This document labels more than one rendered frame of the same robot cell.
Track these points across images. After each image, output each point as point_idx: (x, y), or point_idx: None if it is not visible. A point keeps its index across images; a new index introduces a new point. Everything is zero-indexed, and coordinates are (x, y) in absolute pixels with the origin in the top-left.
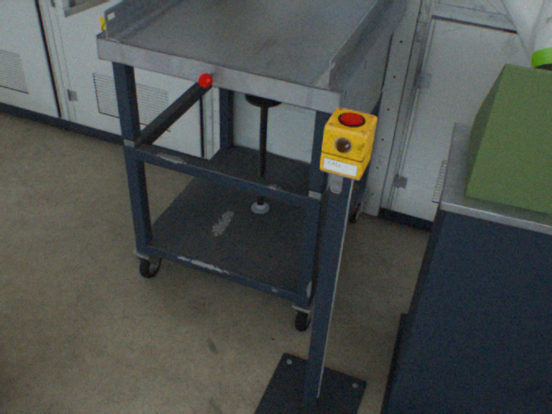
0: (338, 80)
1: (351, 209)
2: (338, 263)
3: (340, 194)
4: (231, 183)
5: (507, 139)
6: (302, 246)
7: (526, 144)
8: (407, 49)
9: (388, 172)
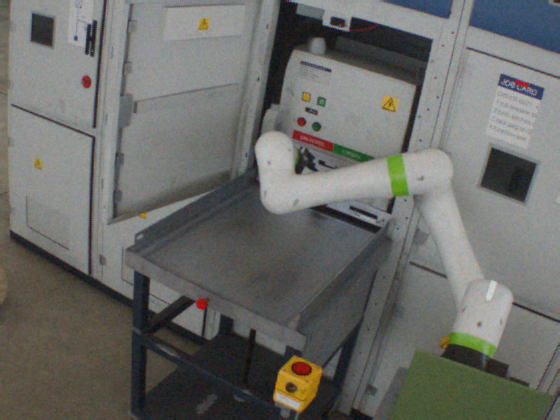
0: (308, 323)
1: (321, 409)
2: None
3: (287, 418)
4: (213, 381)
5: (415, 398)
6: None
7: (428, 404)
8: (388, 284)
9: (362, 380)
